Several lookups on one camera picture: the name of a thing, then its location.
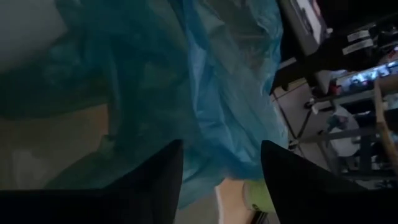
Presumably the teal trash bag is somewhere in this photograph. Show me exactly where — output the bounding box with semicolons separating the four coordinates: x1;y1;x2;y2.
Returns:
0;0;206;191

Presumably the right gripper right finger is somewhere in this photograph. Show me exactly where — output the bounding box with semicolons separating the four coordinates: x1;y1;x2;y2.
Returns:
260;139;398;224

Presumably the green wipes canister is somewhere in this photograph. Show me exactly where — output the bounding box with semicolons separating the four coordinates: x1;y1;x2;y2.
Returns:
242;179;277;215

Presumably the wooden top metal cart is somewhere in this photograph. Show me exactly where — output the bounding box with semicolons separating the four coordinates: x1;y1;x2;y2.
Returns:
289;74;398;187

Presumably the light blue bin liner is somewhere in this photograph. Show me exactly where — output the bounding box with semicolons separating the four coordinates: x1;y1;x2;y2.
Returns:
183;0;289;210

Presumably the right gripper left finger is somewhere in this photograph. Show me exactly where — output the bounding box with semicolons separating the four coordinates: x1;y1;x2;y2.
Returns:
0;139;185;224

